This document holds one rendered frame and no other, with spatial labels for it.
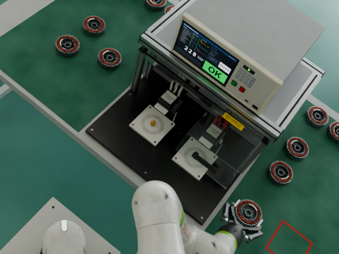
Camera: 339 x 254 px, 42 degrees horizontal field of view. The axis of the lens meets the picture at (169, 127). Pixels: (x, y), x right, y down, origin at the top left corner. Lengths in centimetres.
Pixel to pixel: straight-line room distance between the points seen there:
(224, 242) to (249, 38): 73
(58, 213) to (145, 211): 63
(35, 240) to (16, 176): 106
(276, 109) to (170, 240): 86
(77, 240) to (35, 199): 124
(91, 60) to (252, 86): 86
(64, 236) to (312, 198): 117
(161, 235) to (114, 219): 151
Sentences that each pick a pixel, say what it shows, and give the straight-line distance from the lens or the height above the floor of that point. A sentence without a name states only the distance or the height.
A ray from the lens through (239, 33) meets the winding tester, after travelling 165.
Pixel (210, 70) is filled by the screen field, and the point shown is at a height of 116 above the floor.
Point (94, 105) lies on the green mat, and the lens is 200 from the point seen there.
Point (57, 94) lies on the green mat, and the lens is 203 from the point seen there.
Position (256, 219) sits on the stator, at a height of 86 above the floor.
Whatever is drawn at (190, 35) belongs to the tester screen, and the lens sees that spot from 166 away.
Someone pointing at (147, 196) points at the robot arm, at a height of 143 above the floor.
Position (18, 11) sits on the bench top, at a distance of 234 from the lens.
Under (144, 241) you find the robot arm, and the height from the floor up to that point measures 140.
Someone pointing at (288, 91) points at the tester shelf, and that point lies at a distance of 184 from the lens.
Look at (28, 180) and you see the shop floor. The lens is 266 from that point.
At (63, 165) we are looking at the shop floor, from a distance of 269.
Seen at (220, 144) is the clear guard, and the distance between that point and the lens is 165.
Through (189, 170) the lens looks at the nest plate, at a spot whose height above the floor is 78.
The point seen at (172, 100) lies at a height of 92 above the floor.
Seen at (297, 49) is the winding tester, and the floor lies 132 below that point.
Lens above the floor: 244
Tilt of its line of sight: 58 degrees down
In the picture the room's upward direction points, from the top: 23 degrees clockwise
